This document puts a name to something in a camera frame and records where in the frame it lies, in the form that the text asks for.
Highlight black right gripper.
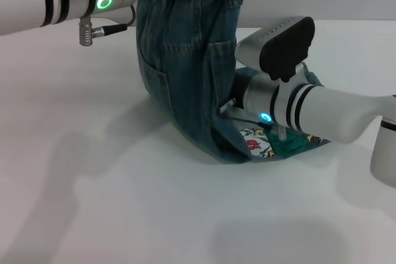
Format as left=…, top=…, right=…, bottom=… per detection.
left=231, top=74, right=259, bottom=104

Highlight blue denim shorts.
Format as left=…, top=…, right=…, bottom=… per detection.
left=136, top=0, right=332, bottom=165

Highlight right arm cable connector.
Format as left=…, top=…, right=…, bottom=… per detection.
left=218, top=98, right=273, bottom=130

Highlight arm cable connector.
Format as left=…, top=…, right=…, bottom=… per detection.
left=78, top=4, right=137, bottom=47
left=218, top=98, right=273, bottom=130

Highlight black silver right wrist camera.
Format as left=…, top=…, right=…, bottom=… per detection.
left=235, top=15, right=316, bottom=82

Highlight left arm cable connector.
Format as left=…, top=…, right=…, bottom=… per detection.
left=78, top=4, right=137, bottom=47

